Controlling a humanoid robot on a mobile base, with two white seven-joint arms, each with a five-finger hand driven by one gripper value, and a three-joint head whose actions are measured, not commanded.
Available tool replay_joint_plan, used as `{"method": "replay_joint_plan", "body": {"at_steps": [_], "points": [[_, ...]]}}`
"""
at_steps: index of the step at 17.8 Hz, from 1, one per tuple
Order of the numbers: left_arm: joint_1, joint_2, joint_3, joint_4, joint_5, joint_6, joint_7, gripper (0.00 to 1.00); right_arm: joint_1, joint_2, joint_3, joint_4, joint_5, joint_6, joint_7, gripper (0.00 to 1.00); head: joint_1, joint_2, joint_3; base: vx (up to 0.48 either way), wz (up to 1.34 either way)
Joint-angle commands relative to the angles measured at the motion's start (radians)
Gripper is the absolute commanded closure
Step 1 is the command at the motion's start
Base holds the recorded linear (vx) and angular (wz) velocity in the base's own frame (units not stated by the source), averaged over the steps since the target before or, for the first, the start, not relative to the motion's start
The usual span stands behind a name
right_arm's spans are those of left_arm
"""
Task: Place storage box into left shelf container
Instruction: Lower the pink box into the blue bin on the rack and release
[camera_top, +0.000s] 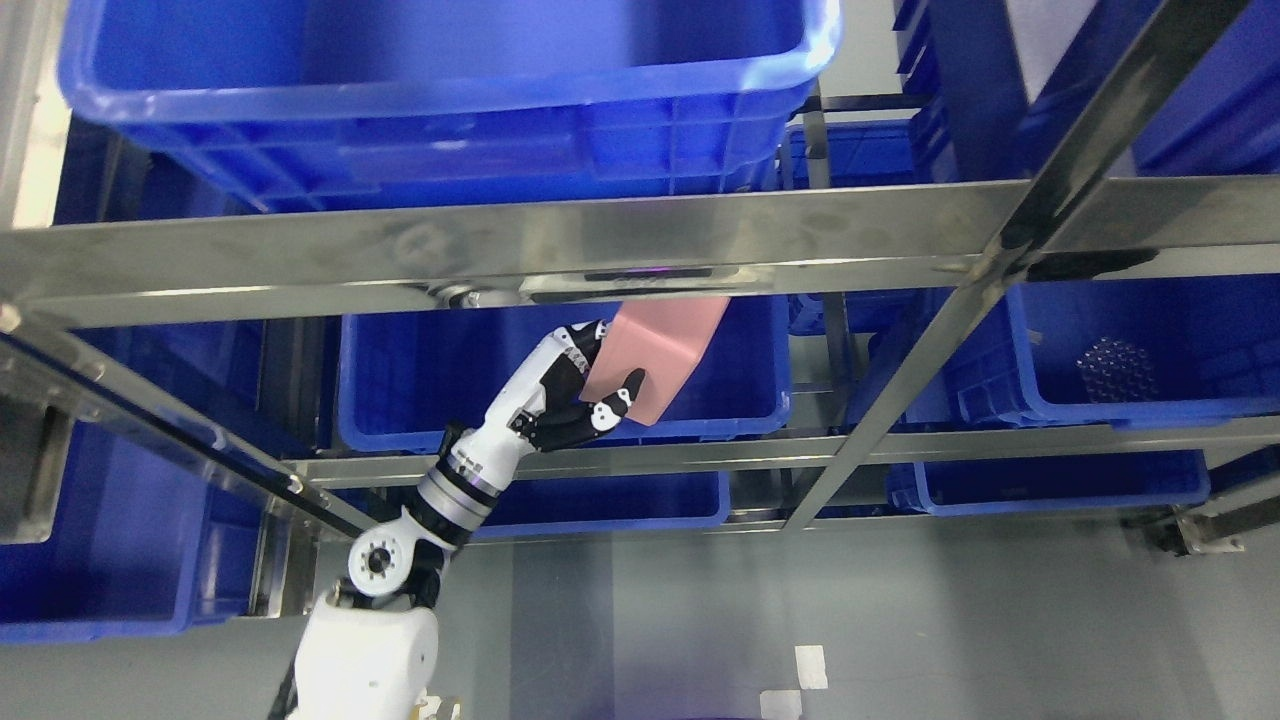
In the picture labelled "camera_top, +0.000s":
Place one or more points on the blue right shelf bin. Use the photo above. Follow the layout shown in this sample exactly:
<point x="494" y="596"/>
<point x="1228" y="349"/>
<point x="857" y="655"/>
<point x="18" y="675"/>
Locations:
<point x="1153" y="353"/>

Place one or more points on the steel shelf rack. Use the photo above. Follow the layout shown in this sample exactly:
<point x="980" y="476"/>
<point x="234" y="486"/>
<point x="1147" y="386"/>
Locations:
<point x="1069" y="223"/>

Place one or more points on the pink plastic storage box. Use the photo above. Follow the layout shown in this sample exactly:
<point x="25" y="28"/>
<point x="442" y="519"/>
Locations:
<point x="667" y="338"/>

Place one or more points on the large blue top bin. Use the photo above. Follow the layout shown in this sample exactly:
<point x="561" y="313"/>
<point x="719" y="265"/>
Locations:
<point x="296" y="106"/>

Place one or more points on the blue left floor bin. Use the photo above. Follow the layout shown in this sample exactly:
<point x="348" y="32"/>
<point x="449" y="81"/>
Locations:
<point x="140" y="546"/>

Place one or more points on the blue shelf bin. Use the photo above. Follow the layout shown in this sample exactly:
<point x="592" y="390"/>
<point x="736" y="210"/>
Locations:
<point x="1153" y="353"/>
<point x="404" y="377"/>

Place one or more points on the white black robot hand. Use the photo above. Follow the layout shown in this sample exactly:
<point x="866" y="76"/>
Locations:
<point x="540" y="408"/>

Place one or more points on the blue lower right bin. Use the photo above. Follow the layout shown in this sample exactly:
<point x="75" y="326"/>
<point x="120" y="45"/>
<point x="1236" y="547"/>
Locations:
<point x="950" y="489"/>

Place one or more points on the blue middle shelf bin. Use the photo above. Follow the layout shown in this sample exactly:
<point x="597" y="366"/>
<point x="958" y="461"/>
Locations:
<point x="404" y="377"/>

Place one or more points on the blue lower middle bin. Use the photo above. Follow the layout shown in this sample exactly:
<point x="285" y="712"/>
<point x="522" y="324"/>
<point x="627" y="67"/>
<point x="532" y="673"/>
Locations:
<point x="585" y="505"/>

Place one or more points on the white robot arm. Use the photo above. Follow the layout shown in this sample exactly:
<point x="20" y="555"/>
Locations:
<point x="371" y="643"/>

